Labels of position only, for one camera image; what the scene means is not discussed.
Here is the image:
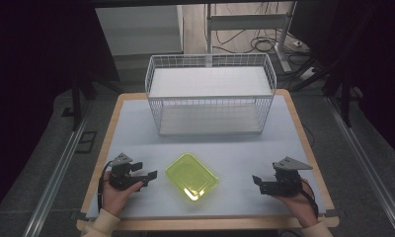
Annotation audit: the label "black metal stand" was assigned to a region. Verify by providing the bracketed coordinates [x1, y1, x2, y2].
[60, 78, 120, 132]
[289, 55, 356, 128]

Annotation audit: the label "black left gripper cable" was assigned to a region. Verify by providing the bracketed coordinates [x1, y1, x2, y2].
[97, 160, 115, 213]

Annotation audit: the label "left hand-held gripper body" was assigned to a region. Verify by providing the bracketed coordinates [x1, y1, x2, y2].
[108, 152, 144, 192]

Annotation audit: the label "person's left hand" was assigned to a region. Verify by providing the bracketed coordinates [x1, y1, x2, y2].
[101, 171, 144, 217]

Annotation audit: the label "aluminium floor rail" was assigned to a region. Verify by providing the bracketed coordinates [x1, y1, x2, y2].
[22, 107, 92, 237]
[326, 96, 395, 237]

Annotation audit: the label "black floor cables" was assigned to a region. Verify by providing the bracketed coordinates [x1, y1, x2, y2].
[214, 2, 287, 54]

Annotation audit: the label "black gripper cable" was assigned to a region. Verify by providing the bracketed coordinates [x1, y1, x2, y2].
[299, 179, 320, 219]
[97, 160, 115, 213]

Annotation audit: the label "grey metal desk frame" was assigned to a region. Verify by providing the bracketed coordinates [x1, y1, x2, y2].
[204, 1, 298, 74]

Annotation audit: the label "white power strip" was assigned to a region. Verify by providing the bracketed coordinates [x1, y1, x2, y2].
[291, 39, 310, 53]

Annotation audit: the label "person's right hand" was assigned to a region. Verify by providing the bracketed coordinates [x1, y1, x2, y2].
[273, 178, 319, 229]

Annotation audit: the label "yellow-green plastic tray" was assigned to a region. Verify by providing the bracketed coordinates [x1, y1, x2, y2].
[164, 152, 220, 202]

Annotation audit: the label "white table mat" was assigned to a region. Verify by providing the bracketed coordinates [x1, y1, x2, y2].
[86, 94, 328, 219]

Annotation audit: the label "white wire shelf rack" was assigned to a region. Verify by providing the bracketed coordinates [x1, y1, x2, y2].
[144, 52, 278, 137]

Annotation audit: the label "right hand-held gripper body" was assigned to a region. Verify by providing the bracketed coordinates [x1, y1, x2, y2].
[272, 156, 314, 198]

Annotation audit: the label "dark curtain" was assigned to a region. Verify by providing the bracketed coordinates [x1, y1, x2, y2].
[288, 0, 395, 166]
[0, 0, 121, 221]

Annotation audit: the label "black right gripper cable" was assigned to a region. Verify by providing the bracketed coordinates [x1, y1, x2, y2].
[299, 179, 320, 219]

